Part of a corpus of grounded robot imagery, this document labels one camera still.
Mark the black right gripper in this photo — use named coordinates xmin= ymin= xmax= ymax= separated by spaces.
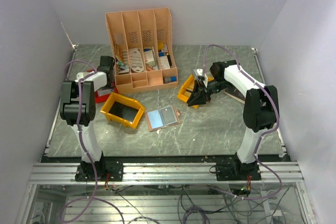
xmin=187 ymin=78 xmax=233 ymax=106

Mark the yellow bin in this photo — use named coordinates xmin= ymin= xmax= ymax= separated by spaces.
xmin=100 ymin=92 xmax=145 ymax=129
xmin=177 ymin=73 xmax=215 ymax=109

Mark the red plastic bin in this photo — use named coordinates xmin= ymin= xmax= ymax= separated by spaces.
xmin=86 ymin=69 xmax=115 ymax=103

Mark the black card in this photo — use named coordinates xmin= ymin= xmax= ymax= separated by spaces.
xmin=161 ymin=106 xmax=177 ymax=125

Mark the pink leather card holder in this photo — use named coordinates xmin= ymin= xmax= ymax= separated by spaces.
xmin=145 ymin=105 xmax=181 ymax=132

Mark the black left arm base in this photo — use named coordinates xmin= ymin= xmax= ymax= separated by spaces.
xmin=75 ymin=155 xmax=124 ymax=182

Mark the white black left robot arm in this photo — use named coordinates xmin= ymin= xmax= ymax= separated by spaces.
xmin=59 ymin=56 xmax=115 ymax=180

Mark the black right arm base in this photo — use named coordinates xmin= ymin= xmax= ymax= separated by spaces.
xmin=209 ymin=162 xmax=261 ymax=181

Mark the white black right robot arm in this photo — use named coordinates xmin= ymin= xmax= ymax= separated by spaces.
xmin=187 ymin=60 xmax=279 ymax=180

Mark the white oval perforated board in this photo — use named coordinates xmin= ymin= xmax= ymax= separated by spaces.
xmin=129 ymin=48 xmax=145 ymax=73

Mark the blue grey cylinder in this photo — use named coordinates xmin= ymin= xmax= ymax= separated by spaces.
xmin=163 ymin=77 xmax=177 ymax=83

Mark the black book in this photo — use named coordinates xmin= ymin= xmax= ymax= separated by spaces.
xmin=224 ymin=87 xmax=245 ymax=104

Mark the white box in organizer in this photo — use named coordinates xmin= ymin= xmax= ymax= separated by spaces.
xmin=144 ymin=49 xmax=157 ymax=67

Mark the peach plastic desk organizer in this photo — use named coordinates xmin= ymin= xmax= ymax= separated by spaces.
xmin=105 ymin=7 xmax=178 ymax=94

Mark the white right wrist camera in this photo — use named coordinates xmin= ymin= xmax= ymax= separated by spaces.
xmin=193 ymin=69 xmax=208 ymax=87

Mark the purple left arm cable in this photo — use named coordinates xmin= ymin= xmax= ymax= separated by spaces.
xmin=57 ymin=60 xmax=111 ymax=224

